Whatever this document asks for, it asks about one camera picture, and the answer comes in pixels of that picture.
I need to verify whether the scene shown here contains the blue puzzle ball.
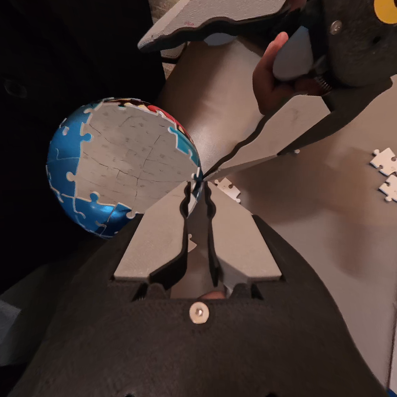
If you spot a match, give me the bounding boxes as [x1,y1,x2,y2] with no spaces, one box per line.
[46,97,204,240]

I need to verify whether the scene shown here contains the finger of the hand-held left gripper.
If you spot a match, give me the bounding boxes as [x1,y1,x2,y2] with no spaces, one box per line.
[137,0,292,53]
[202,94,331,182]

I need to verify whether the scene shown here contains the person's left hand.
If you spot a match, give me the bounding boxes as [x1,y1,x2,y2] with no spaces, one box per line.
[253,31,326,116]

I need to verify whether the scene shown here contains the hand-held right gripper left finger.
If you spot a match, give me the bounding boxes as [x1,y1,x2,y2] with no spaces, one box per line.
[114,181,191,290]

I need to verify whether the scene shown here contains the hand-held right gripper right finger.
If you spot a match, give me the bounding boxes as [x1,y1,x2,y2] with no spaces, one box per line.
[203,181,283,287]

